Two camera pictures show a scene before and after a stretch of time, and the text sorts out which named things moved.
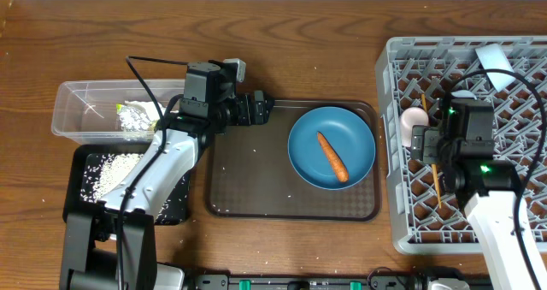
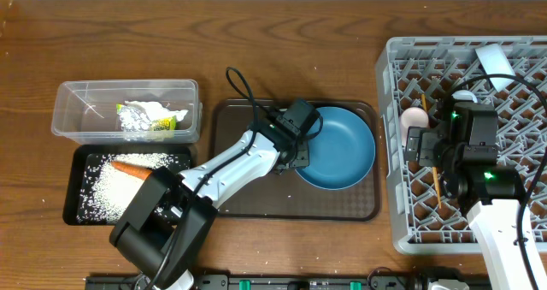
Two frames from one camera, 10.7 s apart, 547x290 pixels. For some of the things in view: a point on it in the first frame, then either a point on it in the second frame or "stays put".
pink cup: [409, 117] stays put
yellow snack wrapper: [138, 115] stays put
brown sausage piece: [333, 158] -> [141, 173]
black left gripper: [262, 114] -> [306, 160]
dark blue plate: [331, 148] stays put
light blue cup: [463, 93] stays put
